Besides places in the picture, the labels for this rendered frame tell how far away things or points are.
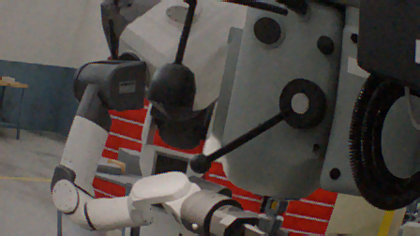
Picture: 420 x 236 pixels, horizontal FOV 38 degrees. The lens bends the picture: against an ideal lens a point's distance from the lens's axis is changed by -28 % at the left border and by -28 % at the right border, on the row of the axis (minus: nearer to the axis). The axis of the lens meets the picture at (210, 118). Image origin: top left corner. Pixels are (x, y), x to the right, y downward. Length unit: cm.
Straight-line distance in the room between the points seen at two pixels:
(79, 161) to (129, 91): 19
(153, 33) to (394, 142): 74
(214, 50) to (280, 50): 50
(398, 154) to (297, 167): 21
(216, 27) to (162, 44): 12
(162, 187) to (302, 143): 34
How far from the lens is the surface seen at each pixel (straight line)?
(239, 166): 115
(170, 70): 119
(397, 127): 102
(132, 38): 160
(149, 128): 192
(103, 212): 143
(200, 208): 129
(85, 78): 157
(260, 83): 112
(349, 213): 295
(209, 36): 159
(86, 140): 151
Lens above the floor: 147
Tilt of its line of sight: 3 degrees down
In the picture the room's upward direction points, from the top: 11 degrees clockwise
